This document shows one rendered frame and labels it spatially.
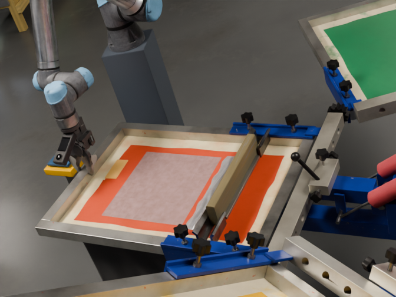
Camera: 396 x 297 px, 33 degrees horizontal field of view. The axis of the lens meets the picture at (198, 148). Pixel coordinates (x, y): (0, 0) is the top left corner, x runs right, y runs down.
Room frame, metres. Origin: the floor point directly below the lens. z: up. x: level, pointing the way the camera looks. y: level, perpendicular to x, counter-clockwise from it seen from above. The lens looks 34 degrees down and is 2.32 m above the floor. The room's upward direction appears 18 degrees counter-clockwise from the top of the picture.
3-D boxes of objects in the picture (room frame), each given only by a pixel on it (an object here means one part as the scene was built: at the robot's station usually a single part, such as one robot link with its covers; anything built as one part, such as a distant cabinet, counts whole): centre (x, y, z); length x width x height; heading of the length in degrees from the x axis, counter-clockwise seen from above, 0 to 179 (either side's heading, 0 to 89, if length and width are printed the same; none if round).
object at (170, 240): (1.44, 0.05, 0.98); 0.30 x 0.05 x 0.07; 56
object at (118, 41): (2.53, 0.14, 1.25); 0.15 x 0.15 x 0.10
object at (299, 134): (1.90, -0.26, 0.98); 0.30 x 0.05 x 0.07; 56
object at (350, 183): (1.49, -0.37, 1.02); 0.17 x 0.06 x 0.05; 56
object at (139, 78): (2.53, 0.14, 0.60); 0.18 x 0.18 x 1.20; 71
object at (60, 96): (2.03, 0.39, 1.30); 0.09 x 0.08 x 0.11; 140
